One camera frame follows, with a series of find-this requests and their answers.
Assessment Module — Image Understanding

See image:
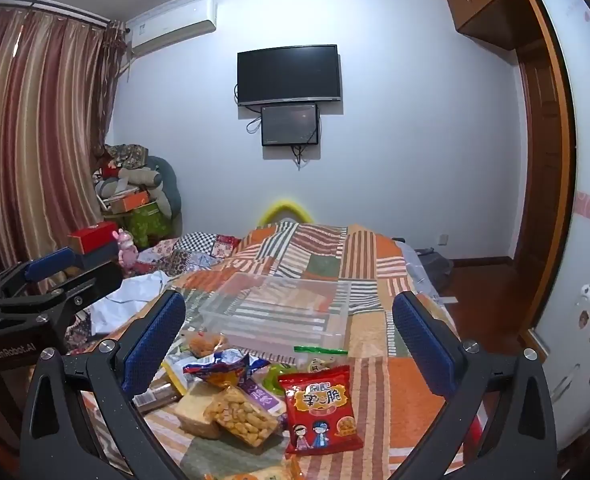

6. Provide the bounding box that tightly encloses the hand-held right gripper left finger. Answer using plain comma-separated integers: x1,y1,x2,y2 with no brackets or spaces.
19,289,188,480

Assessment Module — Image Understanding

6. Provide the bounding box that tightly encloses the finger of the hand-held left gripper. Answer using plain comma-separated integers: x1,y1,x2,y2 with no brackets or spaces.
0,246,84,292
0,262,124,322

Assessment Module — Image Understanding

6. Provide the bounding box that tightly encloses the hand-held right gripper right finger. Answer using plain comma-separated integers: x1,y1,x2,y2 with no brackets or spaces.
391,291,558,480

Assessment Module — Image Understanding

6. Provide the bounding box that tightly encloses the orange blue snack packet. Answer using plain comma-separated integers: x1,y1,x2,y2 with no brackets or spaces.
182,352,251,388

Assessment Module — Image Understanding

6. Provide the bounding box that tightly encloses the green strip zip bag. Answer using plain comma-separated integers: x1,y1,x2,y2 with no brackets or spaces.
293,345,348,373

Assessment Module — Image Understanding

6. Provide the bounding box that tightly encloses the clear peanut snack packet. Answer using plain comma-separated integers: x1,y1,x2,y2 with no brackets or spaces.
204,385,282,448

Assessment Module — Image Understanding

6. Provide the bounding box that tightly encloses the red snack packet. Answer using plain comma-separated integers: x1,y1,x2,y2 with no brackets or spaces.
277,365,365,456

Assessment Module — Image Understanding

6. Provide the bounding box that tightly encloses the clear plastic storage bin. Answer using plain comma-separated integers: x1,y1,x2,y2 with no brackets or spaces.
198,272,352,361

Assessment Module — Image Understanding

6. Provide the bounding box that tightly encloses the green jelly cup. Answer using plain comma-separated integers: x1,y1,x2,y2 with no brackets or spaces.
262,362,298,396

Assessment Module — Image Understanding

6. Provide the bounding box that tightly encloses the grey box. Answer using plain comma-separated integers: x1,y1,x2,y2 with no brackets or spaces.
82,242,120,267

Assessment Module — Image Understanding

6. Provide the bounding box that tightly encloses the red box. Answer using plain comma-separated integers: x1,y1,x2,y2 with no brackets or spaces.
67,221,120,256

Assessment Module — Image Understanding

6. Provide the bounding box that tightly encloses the white cloth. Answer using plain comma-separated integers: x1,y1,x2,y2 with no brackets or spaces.
87,270,171,336

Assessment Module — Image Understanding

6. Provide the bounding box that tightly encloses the clear fried snack packet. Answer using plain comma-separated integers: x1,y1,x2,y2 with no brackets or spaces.
187,330,230,358

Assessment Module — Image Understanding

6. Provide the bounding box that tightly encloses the dark snack bar packet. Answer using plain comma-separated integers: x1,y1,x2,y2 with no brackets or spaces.
132,385,181,413

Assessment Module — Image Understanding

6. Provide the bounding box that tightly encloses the pink plush toy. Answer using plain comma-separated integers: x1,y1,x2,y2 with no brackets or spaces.
116,228,140,271

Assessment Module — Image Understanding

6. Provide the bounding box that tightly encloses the wrapped bread slice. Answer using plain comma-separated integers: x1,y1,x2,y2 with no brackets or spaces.
174,380,226,440

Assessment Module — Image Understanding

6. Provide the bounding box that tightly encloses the grey backpack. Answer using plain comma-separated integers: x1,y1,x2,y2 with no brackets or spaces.
410,247,453,291

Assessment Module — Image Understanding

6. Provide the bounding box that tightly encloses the green box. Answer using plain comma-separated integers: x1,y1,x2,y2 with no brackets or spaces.
125,202,168,248

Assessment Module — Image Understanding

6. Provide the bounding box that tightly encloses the orange box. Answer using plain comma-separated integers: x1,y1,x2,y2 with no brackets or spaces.
110,190,151,215

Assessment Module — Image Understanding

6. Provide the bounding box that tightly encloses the striped patchwork blanket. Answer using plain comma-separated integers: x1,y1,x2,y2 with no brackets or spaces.
75,222,481,480

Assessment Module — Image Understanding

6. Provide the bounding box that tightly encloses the checkered patchwork quilt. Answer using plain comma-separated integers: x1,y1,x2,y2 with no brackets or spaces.
135,231,243,281

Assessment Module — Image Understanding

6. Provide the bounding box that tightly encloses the camouflage cloth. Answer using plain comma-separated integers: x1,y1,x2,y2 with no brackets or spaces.
104,144,148,171

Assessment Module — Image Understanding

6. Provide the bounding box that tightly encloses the striped curtain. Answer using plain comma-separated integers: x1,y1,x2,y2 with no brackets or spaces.
0,2,128,296

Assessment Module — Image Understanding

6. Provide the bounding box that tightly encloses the wooden door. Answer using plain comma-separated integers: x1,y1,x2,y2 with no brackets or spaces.
512,50,561,261

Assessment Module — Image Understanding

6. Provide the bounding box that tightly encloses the white sliding door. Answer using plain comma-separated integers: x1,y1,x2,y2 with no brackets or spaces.
530,0,590,461

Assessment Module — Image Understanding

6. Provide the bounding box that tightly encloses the small black monitor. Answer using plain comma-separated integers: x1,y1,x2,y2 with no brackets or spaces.
261,103,321,147

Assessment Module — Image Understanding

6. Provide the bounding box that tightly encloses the white air conditioner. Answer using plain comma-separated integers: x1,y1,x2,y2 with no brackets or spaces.
125,0,219,56

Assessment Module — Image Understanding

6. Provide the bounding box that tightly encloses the yellow ring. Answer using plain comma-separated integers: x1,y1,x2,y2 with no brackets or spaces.
257,199,316,226

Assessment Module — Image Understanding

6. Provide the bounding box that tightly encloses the black wall television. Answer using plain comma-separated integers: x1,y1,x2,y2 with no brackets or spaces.
237,44,342,107

